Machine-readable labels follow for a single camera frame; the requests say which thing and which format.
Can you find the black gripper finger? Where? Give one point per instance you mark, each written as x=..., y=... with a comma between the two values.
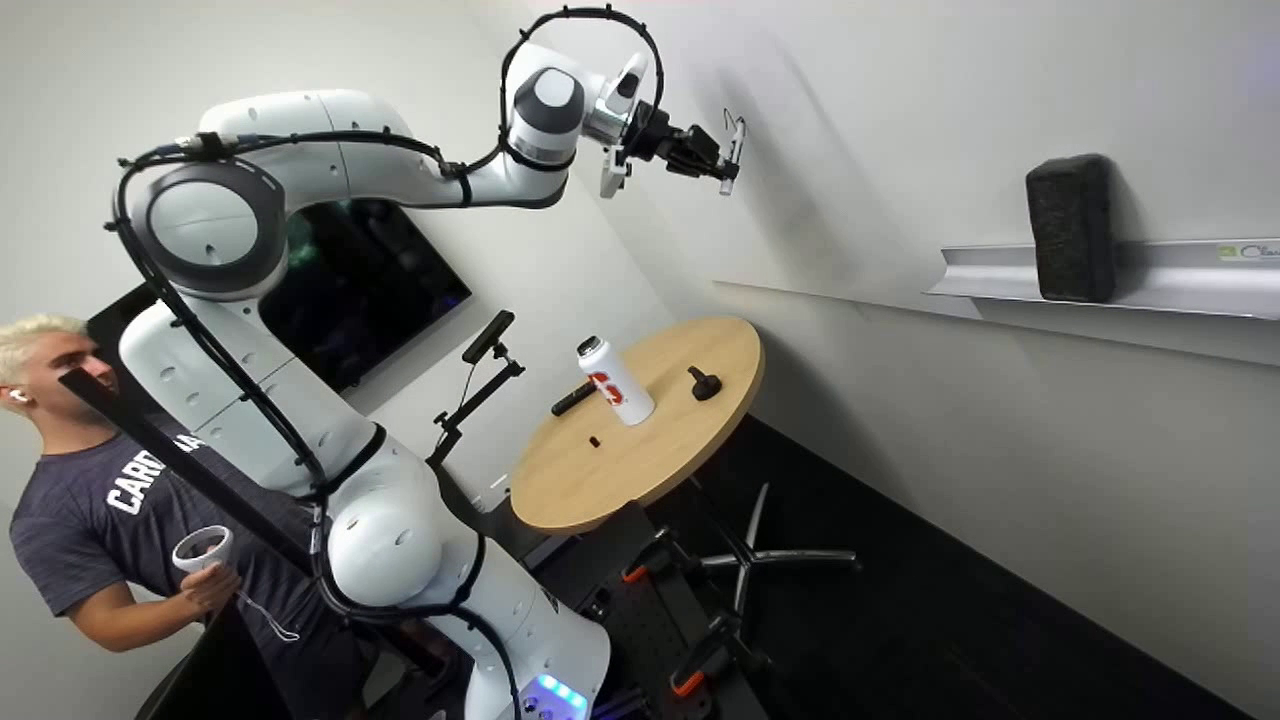
x=702, y=138
x=721, y=171

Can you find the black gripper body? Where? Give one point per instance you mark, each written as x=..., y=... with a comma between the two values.
x=652, y=133

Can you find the white black dry-erase marker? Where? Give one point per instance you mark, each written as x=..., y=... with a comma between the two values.
x=732, y=145

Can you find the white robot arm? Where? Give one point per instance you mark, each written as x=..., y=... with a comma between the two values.
x=376, y=529

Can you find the white whiteboard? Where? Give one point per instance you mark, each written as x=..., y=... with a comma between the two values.
x=887, y=133

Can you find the black whiteboard eraser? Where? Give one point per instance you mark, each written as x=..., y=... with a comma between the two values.
x=1071, y=211

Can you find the metal whiteboard tray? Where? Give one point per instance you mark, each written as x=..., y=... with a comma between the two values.
x=1226, y=281

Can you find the black bottle lid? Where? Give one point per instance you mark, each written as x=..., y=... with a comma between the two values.
x=706, y=384

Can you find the white metal water bottle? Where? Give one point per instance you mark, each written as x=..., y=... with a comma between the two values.
x=612, y=383

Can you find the round wooden table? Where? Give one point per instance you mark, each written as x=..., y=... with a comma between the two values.
x=585, y=466

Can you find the black monitor screen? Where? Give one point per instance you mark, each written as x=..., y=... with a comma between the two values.
x=346, y=284

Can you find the chrome chair base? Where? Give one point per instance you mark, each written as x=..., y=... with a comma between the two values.
x=747, y=559

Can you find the orange black clamp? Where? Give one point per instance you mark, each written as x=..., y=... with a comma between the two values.
x=649, y=559
x=710, y=659

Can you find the orange black lower clamp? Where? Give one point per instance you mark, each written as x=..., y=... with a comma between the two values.
x=710, y=659

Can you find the white handheld controller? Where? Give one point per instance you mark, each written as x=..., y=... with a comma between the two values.
x=202, y=550

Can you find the person in grey shirt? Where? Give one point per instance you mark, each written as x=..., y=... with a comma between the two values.
x=99, y=521

